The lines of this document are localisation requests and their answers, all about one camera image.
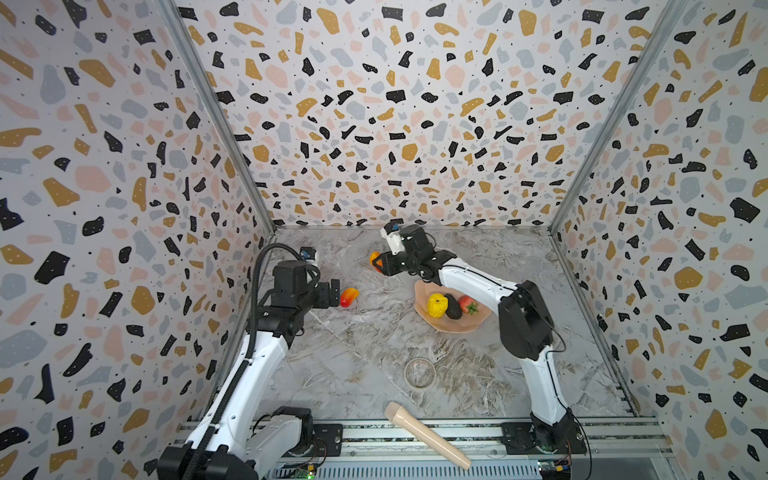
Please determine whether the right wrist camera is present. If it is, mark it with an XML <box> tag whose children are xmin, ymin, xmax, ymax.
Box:
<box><xmin>380</xmin><ymin>218</ymin><xmax>405</xmax><ymax>255</ymax></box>

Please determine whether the yellow fake bell pepper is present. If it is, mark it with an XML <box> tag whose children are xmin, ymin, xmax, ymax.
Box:
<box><xmin>427</xmin><ymin>293</ymin><xmax>449</xmax><ymax>319</ymax></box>

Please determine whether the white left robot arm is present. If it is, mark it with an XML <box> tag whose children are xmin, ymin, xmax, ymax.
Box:
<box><xmin>157</xmin><ymin>243</ymin><xmax>341</xmax><ymax>479</ymax></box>

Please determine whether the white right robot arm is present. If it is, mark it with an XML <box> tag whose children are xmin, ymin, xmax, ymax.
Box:
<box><xmin>372</xmin><ymin>219</ymin><xmax>580</xmax><ymax>453</ymax></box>

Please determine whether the metal base rail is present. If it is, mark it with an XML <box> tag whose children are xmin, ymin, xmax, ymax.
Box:
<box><xmin>173</xmin><ymin>415</ymin><xmax>679</xmax><ymax>480</ymax></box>

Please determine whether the dark fake avocado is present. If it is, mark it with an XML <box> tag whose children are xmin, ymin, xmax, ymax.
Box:
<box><xmin>445</xmin><ymin>293</ymin><xmax>463</xmax><ymax>320</ymax></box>

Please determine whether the beige cylindrical handle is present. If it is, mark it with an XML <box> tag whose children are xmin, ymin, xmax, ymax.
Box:
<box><xmin>385</xmin><ymin>402</ymin><xmax>471</xmax><ymax>471</ymax></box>

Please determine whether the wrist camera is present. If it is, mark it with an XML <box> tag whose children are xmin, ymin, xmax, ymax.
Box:
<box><xmin>299</xmin><ymin>246</ymin><xmax>317</xmax><ymax>263</ymax></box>
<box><xmin>380</xmin><ymin>218</ymin><xmax>405</xmax><ymax>255</ymax></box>

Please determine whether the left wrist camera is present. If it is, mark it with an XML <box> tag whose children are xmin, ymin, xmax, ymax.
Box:
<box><xmin>299</xmin><ymin>246</ymin><xmax>317</xmax><ymax>263</ymax></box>

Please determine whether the red yellow fake mango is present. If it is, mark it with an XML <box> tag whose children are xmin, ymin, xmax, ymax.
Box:
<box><xmin>370</xmin><ymin>251</ymin><xmax>384</xmax><ymax>273</ymax></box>

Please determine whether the red fake strawberry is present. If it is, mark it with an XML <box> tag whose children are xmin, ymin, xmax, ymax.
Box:
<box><xmin>458</xmin><ymin>295</ymin><xmax>479</xmax><ymax>315</ymax></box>

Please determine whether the red orange fake mango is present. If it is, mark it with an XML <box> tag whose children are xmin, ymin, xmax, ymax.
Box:
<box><xmin>340</xmin><ymin>287</ymin><xmax>360</xmax><ymax>308</ymax></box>

